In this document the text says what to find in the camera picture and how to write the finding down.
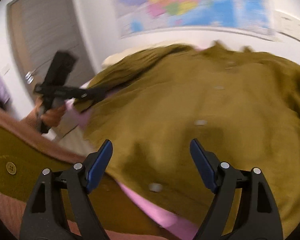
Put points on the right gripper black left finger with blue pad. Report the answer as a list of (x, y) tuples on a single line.
[(44, 216)]

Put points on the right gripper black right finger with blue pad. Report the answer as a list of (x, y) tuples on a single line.
[(257, 216)]

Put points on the olive green shirt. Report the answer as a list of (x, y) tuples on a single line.
[(243, 106)]

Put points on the salmon pink sleeve forearm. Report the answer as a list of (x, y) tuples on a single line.
[(25, 131)]

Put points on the person's left hand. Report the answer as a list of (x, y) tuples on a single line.
[(50, 118)]

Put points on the pink bed sheet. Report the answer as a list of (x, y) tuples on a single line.
[(175, 224)]

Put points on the grey wooden door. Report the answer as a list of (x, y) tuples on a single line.
[(37, 30)]

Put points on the olive garment with button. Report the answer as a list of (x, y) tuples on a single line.
[(20, 167)]

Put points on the colourful wall map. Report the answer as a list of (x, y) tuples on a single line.
[(248, 16)]

